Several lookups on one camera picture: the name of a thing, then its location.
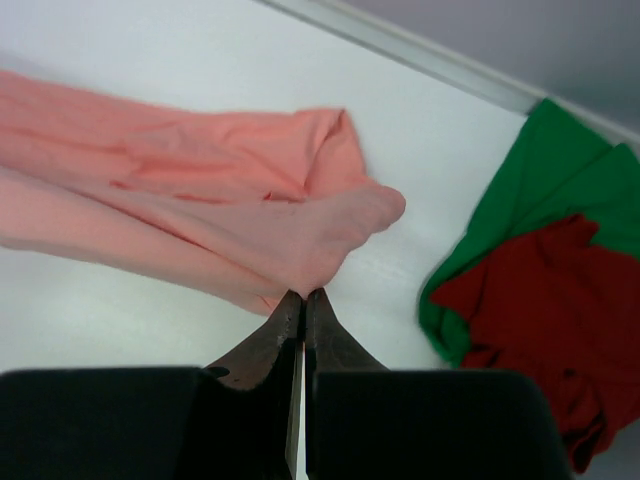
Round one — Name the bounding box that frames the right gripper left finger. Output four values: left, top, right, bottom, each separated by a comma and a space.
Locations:
1, 292, 303, 479

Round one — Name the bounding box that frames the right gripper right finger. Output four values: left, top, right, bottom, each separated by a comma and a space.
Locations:
305, 289, 570, 479

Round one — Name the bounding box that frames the pink t shirt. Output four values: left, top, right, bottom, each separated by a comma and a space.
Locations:
1, 72, 406, 314

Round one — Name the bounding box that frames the red t shirt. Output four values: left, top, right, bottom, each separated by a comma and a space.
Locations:
431, 215, 639, 473

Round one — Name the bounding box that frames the green t shirt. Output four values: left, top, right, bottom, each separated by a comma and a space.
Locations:
418, 99, 639, 366

